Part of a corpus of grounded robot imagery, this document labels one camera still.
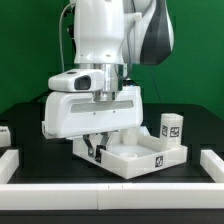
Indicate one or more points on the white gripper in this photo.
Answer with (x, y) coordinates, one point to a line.
(76, 114)

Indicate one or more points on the white square tabletop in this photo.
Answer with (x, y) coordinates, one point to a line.
(132, 152)

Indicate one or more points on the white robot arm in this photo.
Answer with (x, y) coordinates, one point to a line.
(113, 35)

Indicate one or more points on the white front fence bar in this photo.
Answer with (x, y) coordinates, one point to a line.
(111, 196)

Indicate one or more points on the white fence bar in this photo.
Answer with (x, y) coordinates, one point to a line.
(111, 196)
(9, 162)
(213, 165)

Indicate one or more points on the white left fence bar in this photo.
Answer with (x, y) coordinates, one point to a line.
(9, 162)

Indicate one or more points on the white right fence bar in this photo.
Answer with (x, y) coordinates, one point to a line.
(213, 165)

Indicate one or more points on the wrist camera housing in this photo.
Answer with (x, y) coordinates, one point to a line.
(77, 80)

